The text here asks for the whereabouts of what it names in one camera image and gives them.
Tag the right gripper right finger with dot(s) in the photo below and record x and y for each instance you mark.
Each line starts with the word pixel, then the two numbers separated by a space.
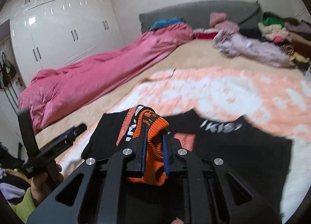
pixel 174 164

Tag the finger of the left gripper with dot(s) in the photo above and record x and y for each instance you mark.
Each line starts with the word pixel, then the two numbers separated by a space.
pixel 61 143

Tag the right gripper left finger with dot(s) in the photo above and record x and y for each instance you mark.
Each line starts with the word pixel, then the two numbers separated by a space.
pixel 137 161

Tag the black orange knit sweater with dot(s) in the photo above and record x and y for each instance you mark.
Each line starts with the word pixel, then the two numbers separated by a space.
pixel 258 157

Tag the left forearm green sleeve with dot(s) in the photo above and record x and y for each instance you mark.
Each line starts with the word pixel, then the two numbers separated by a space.
pixel 25 207

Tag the pile of folded clothes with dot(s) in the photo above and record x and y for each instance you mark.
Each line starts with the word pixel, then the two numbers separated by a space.
pixel 292 36

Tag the left hand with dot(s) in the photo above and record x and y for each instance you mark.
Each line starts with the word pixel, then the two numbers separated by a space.
pixel 39 188

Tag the right hand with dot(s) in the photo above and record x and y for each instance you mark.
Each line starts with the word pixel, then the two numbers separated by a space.
pixel 177 221

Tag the pink quilt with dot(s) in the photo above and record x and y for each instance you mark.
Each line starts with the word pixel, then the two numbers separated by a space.
pixel 56 93

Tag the white glossy wardrobe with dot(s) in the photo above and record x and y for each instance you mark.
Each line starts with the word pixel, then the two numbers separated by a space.
pixel 50 34

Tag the peach white patterned blanket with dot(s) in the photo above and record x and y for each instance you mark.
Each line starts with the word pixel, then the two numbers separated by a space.
pixel 274 103

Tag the red garment by headboard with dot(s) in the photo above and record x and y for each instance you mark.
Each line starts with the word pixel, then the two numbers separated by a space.
pixel 208 34

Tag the blue cloth on quilt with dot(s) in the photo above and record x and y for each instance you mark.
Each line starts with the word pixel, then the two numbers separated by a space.
pixel 164 23

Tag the lilac crumpled garment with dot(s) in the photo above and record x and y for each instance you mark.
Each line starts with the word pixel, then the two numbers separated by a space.
pixel 234 45

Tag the pink fluffy pillow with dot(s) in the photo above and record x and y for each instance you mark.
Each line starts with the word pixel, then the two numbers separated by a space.
pixel 218 20

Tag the grey headboard cover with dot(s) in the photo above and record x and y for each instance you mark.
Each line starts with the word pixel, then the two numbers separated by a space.
pixel 246 14

